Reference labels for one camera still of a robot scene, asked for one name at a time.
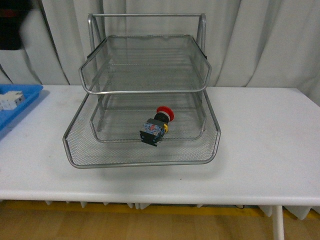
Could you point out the red emergency stop button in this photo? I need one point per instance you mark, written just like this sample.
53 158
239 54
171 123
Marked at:
154 129

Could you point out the silver mesh tray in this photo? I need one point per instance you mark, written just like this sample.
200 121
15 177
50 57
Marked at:
84 151
146 64
114 124

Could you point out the silver mesh bottom tray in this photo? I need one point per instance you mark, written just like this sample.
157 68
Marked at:
114 124

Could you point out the silver mesh top tray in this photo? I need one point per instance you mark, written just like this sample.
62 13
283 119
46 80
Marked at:
146 64

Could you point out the white curtain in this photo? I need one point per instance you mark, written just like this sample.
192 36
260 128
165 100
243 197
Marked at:
248 43

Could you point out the blue plastic tray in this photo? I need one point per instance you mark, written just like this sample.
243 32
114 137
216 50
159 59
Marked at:
31 93

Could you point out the white table leg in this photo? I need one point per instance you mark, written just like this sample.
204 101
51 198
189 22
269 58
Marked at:
277 222

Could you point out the white circuit breaker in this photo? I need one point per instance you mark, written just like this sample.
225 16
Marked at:
11 99

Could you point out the silver mesh rack frame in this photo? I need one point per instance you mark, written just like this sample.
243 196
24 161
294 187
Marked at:
96 39

